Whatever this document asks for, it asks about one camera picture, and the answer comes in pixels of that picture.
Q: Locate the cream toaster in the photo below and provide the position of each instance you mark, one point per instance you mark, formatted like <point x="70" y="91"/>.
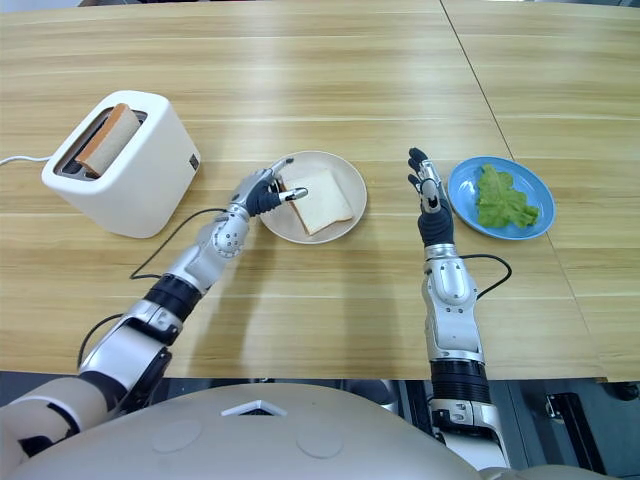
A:
<point x="145" y="175"/>

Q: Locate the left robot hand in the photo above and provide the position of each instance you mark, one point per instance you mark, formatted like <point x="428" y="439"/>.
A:
<point x="260" y="197"/>

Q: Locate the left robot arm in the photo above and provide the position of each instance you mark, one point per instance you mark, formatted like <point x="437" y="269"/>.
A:
<point x="150" y="325"/>

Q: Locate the blue plate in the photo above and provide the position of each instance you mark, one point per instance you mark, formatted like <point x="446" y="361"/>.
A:
<point x="462" y="187"/>

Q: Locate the robot body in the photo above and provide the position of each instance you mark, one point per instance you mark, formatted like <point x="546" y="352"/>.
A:
<point x="260" y="440"/>

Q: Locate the cream plate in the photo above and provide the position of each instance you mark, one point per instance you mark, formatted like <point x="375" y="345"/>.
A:
<point x="350" y="185"/>

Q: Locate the green lettuce leaf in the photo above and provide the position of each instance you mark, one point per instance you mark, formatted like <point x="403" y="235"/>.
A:
<point x="502" y="197"/>

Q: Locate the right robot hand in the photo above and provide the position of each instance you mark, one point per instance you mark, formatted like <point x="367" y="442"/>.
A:
<point x="434" y="222"/>

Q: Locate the bread slice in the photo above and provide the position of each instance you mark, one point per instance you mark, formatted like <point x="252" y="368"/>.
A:
<point x="107" y="140"/>
<point x="322" y="200"/>

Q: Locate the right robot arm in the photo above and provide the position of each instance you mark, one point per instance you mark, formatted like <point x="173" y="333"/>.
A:
<point x="455" y="320"/>

